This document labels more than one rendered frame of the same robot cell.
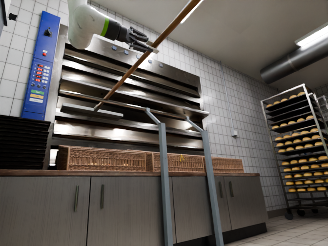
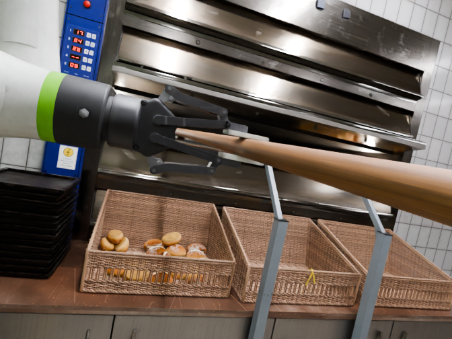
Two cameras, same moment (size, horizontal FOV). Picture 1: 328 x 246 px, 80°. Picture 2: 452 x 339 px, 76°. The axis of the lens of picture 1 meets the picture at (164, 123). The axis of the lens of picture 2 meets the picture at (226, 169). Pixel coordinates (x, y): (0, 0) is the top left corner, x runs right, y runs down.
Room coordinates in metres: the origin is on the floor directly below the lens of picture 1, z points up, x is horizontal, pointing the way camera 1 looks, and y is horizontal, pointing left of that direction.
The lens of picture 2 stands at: (0.41, -0.10, 1.17)
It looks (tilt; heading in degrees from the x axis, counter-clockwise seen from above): 4 degrees down; 19
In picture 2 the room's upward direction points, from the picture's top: 11 degrees clockwise
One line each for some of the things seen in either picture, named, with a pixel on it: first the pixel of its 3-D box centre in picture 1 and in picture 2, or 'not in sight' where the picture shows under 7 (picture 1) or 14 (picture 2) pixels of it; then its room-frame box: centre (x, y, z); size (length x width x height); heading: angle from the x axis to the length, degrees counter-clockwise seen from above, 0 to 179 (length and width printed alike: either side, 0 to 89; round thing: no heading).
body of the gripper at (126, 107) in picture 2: (126, 35); (143, 126); (0.77, 0.16, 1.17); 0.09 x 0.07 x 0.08; 126
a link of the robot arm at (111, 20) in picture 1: (111, 30); (89, 114); (0.73, 0.22, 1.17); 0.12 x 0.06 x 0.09; 36
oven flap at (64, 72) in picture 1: (145, 94); (287, 91); (2.07, 0.20, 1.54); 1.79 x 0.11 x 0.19; 126
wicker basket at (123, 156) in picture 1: (100, 158); (161, 237); (1.54, 0.52, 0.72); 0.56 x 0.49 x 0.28; 126
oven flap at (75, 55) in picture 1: (144, 75); (297, 44); (2.07, 0.20, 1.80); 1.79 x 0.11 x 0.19; 126
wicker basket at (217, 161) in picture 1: (208, 163); (378, 260); (2.22, -0.47, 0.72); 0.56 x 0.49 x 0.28; 124
